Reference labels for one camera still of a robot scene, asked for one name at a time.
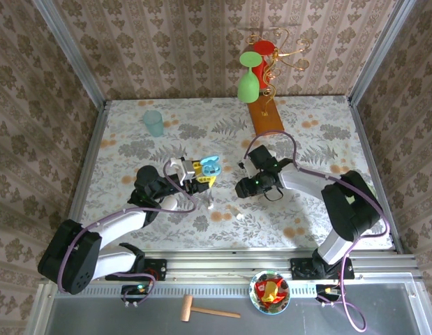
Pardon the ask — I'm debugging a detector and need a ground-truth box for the small light blue case cover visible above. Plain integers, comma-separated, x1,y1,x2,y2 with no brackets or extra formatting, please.
200,155,223,177

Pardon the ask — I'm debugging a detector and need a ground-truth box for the teal translucent plastic cup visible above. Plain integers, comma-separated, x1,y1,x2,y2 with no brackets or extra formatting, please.
142,110,165,137

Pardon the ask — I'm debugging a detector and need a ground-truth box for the orange wooden rack base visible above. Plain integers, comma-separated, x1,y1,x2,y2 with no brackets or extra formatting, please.
246,94,285,137

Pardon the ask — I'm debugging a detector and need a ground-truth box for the green wine glass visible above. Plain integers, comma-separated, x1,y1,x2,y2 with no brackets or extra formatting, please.
237,51,264,103

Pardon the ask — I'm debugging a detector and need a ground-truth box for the yellow wrapped candy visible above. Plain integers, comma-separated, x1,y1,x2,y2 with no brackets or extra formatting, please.
260,281,278,303

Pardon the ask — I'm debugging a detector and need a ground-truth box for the small black controller board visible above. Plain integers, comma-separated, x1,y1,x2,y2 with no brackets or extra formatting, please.
121,283,154,308

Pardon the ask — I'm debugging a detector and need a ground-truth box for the patterned bowl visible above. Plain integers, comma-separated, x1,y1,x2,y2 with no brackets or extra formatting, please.
248,269,291,315

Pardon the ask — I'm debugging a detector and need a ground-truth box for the small wooden mallet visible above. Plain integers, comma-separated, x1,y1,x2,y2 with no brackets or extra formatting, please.
180,294,241,322

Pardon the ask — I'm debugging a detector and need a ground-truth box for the red wine glass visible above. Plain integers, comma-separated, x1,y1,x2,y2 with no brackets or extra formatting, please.
253,40,276,92

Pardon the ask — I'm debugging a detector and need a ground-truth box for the grey metal panel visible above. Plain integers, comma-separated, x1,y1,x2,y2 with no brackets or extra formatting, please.
44,296,424,335

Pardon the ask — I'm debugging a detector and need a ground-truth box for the aluminium table side rail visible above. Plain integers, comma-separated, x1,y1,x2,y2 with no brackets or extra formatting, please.
347,97,403,254
64,100,110,228

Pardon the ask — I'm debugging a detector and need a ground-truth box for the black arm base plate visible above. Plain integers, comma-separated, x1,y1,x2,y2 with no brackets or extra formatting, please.
290,258,316,280
144,258,167,282

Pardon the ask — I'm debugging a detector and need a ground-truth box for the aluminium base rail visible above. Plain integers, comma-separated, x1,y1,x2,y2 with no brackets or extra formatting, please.
145,249,418,284

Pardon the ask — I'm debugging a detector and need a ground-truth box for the grey slotted cable duct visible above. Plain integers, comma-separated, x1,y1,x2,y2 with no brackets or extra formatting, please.
75,281,321,298

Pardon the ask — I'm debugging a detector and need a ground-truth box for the gold wire glass rack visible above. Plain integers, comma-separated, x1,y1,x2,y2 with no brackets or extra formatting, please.
248,27,311,118

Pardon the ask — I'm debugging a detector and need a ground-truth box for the aluminium frame post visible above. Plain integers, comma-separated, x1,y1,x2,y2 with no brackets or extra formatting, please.
31,0,108,109
348,0,414,104

